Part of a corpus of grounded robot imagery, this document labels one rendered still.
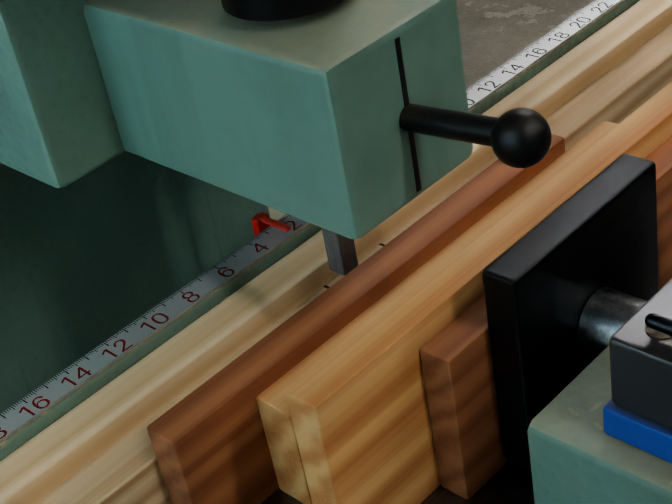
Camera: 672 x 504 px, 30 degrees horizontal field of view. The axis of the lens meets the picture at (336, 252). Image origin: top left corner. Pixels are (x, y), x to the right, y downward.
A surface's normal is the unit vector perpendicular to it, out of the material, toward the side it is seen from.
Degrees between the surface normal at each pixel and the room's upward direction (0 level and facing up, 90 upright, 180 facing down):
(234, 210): 90
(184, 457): 90
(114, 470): 0
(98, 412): 0
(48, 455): 0
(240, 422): 90
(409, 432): 90
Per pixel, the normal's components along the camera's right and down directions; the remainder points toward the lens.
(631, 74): -0.16, -0.81
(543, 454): -0.68, 0.50
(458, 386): 0.72, 0.29
